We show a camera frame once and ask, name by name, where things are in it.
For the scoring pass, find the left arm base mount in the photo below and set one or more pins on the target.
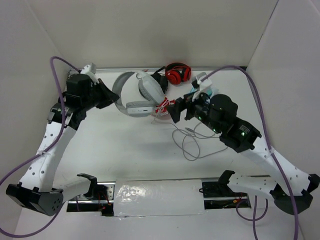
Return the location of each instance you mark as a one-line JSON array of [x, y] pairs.
[[102, 201]]

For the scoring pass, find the red black headphones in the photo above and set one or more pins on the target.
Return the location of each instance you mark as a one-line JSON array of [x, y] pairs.
[[178, 73]]

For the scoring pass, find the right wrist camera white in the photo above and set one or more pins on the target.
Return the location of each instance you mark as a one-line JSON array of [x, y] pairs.
[[201, 84]]

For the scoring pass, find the white grey headphones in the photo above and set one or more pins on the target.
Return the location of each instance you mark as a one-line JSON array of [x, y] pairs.
[[139, 94]]

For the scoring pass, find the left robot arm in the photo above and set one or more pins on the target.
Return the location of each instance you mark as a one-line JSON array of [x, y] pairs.
[[36, 190]]

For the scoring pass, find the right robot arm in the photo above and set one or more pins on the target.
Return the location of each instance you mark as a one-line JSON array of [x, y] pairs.
[[287, 186]]

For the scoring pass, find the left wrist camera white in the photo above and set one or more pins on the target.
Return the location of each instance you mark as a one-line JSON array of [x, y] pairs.
[[90, 70]]

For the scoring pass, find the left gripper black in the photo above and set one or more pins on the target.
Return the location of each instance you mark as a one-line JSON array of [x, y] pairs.
[[109, 96]]

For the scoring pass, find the black headset with cable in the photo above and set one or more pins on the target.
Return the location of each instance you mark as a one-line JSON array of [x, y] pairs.
[[161, 79]]

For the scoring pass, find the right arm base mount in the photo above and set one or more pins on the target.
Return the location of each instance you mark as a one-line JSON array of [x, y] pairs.
[[217, 196]]

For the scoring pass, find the white taped cover plate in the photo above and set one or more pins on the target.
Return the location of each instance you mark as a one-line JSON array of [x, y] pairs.
[[158, 198]]

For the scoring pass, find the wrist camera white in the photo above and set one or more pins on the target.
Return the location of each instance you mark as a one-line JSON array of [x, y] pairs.
[[201, 84], [90, 70]]

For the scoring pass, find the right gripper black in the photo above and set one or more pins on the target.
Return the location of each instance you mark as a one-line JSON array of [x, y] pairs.
[[174, 109]]

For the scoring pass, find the red white headphones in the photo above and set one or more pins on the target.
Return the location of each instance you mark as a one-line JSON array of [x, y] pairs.
[[162, 109]]

